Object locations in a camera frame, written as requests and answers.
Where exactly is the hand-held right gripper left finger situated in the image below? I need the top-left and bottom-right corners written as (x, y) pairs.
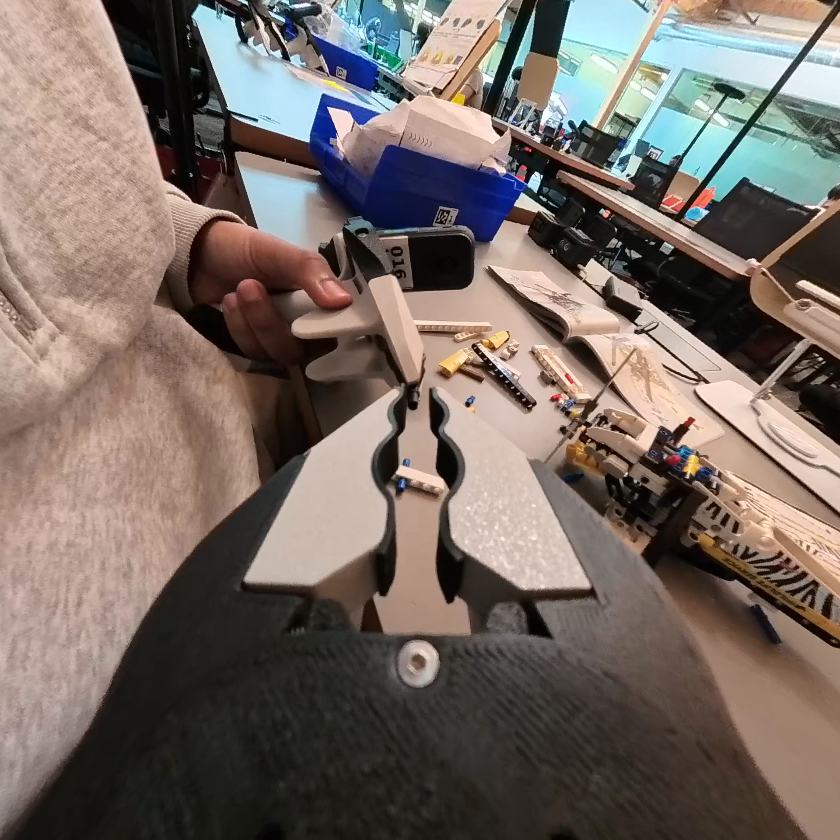
top-left (241, 386), bottom-right (406, 621)

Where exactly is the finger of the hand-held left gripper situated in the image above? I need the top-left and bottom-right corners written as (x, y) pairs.
top-left (290, 276), bottom-right (426, 388)
top-left (305, 341), bottom-right (404, 388)

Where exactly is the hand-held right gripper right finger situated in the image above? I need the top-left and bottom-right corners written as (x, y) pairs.
top-left (428, 387), bottom-right (597, 621)

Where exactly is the short white lego beam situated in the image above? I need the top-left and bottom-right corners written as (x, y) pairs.
top-left (394, 465), bottom-right (450, 498)

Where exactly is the person's left forearm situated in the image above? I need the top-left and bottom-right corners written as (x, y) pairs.
top-left (147, 177), bottom-right (253, 309)

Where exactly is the long black lego beam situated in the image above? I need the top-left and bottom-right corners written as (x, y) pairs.
top-left (471, 343), bottom-right (538, 409)

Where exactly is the white lego helicopter model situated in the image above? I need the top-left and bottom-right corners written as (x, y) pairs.
top-left (545, 346), bottom-right (840, 647)

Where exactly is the white lego beam assembly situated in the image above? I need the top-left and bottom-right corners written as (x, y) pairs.
top-left (532, 344), bottom-right (593, 404)

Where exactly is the lego instruction booklet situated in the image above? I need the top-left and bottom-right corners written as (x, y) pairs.
top-left (486, 264), bottom-right (726, 448)

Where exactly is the person's left hand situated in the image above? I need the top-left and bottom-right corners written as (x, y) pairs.
top-left (190, 220), bottom-right (355, 365)

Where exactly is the crumpled white paper bag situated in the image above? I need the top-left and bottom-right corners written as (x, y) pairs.
top-left (327, 95), bottom-right (513, 178)

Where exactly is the small blue plastic bin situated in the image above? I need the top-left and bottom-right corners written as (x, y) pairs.
top-left (314, 36), bottom-right (380, 89)

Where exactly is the wooden office desk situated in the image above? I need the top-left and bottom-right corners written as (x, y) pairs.
top-left (492, 118), bottom-right (634, 191)
top-left (558, 171), bottom-right (756, 280)

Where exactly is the wooden easel poster board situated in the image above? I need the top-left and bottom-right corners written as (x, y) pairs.
top-left (403, 0), bottom-right (503, 99)

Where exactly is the small black charger box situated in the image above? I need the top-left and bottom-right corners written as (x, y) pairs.
top-left (602, 276), bottom-right (644, 316)

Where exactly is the black office chair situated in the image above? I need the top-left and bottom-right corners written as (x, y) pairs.
top-left (696, 177), bottom-right (821, 263)
top-left (577, 121), bottom-right (624, 165)

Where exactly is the white desk stand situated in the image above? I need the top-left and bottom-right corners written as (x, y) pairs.
top-left (694, 200), bottom-right (840, 516)

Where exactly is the black tripod pole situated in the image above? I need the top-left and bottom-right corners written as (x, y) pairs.
top-left (682, 10), bottom-right (840, 217)

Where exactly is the black action camera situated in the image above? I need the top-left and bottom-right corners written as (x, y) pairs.
top-left (554, 226), bottom-right (614, 270)
top-left (528, 209), bottom-right (568, 247)

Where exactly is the black cable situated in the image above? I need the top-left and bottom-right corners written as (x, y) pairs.
top-left (633, 322), bottom-right (713, 387)

